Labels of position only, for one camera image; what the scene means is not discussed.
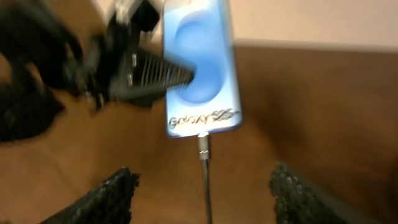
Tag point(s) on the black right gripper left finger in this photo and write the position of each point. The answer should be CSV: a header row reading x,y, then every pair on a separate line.
x,y
107,203

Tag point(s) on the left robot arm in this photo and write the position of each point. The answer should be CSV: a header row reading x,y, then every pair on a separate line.
x,y
43,54

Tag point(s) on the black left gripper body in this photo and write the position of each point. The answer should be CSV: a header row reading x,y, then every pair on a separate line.
x,y
127,22

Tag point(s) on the blue Galaxy smartphone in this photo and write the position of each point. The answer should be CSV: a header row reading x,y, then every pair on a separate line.
x,y
199,32

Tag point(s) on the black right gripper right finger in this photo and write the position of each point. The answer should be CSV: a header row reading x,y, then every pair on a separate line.
x,y
298,201

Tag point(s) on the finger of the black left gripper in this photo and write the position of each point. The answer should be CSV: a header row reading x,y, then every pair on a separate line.
x,y
142,75

